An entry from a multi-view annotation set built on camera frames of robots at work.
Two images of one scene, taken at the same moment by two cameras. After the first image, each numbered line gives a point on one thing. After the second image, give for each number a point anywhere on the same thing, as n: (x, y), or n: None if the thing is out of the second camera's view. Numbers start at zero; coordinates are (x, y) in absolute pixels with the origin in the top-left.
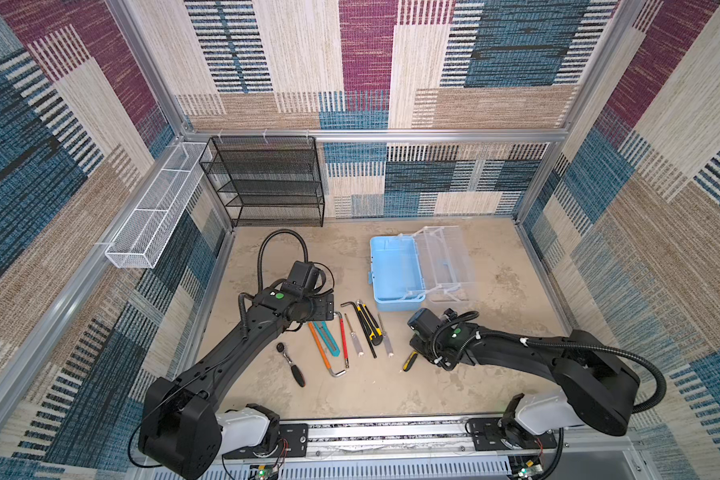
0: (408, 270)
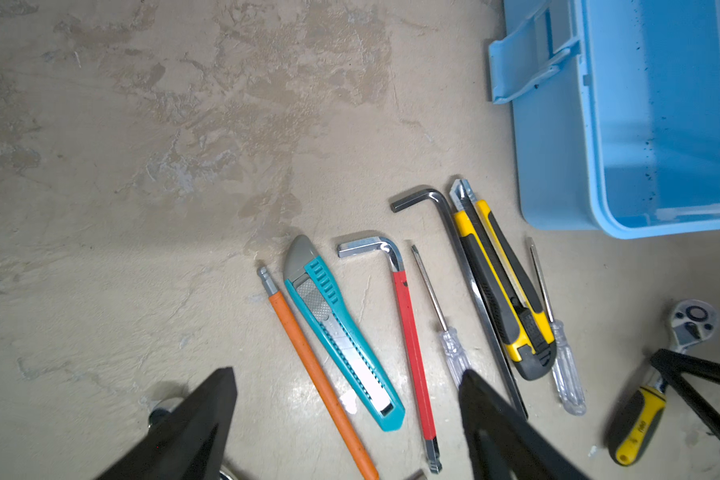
0: (629, 114)
